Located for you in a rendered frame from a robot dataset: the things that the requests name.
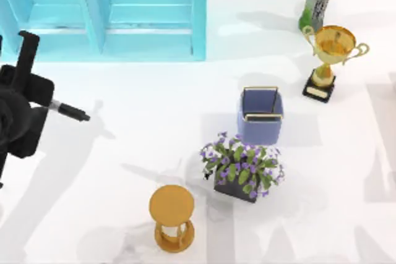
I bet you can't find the light blue rack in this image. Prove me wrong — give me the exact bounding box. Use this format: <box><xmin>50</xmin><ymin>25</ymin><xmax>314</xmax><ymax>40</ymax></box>
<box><xmin>0</xmin><ymin>0</ymin><xmax>207</xmax><ymax>62</ymax></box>

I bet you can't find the wooden hourglass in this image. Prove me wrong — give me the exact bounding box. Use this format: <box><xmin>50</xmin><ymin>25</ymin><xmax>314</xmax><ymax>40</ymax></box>
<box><xmin>148</xmin><ymin>184</ymin><xmax>197</xmax><ymax>253</ymax></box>

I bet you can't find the purple flower plant black pot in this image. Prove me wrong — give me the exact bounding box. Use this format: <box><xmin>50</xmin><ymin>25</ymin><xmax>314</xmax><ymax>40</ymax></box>
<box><xmin>199</xmin><ymin>131</ymin><xmax>286</xmax><ymax>204</ymax></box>

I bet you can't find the blue bin with gold rim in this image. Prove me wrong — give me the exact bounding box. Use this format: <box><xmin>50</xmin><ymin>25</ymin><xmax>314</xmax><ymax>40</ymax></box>
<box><xmin>237</xmin><ymin>85</ymin><xmax>285</xmax><ymax>147</ymax></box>

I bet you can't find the gold trophy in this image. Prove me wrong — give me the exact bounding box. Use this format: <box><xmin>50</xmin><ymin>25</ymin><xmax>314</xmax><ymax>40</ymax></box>
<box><xmin>301</xmin><ymin>24</ymin><xmax>370</xmax><ymax>104</ymax></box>

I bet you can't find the green bottle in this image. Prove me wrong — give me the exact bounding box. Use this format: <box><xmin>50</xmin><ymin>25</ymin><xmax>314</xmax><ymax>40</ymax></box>
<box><xmin>298</xmin><ymin>0</ymin><xmax>337</xmax><ymax>33</ymax></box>

